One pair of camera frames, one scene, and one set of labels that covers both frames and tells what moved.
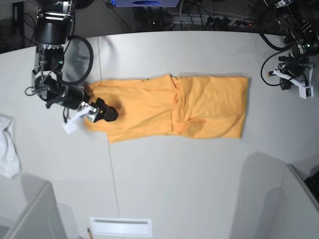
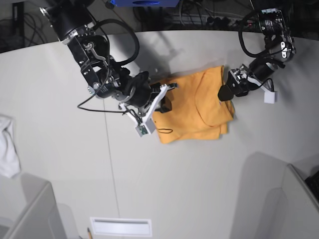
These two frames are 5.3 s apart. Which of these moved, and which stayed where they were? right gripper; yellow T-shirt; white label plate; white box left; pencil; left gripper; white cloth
Moved: left gripper; right gripper; yellow T-shirt
Stayed: white cloth; white box left; pencil; white label plate
